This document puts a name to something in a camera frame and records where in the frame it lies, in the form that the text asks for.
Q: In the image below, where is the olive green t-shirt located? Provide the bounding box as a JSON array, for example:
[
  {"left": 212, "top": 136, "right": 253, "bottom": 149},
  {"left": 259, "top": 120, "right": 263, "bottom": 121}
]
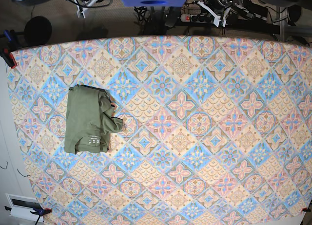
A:
[{"left": 64, "top": 85, "right": 123, "bottom": 154}]

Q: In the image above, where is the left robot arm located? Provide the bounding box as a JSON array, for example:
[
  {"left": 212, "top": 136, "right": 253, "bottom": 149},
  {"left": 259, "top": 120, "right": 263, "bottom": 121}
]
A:
[{"left": 195, "top": 0, "right": 300, "bottom": 27}]

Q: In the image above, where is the patterned tablecloth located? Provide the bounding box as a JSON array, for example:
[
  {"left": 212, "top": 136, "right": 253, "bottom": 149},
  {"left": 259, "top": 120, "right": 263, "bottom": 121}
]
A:
[{"left": 7, "top": 36, "right": 312, "bottom": 225}]

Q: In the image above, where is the white power strip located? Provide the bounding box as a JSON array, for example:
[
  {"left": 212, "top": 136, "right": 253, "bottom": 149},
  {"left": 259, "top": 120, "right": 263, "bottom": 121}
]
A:
[{"left": 180, "top": 14, "right": 213, "bottom": 23}]

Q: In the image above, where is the black round stool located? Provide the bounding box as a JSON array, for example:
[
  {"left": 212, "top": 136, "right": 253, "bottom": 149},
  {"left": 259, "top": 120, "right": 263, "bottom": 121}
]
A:
[{"left": 24, "top": 16, "right": 52, "bottom": 46}]

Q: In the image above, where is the blue clamp lower left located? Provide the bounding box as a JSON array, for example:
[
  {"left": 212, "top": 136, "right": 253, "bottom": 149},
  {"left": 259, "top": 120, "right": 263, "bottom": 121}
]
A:
[{"left": 4, "top": 206, "right": 52, "bottom": 220}]

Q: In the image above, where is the red black clamp upper left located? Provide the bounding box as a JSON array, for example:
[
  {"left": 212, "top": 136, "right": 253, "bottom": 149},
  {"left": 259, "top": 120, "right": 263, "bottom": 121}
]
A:
[{"left": 0, "top": 48, "right": 17, "bottom": 69}]

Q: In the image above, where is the red clamp lower right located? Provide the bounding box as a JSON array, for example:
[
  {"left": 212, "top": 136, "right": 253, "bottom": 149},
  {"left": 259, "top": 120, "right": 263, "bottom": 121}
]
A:
[{"left": 302, "top": 207, "right": 312, "bottom": 212}]

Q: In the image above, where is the white wall outlet box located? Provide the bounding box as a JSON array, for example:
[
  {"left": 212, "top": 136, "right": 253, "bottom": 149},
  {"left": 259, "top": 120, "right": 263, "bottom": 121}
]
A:
[{"left": 4, "top": 193, "right": 41, "bottom": 222}]

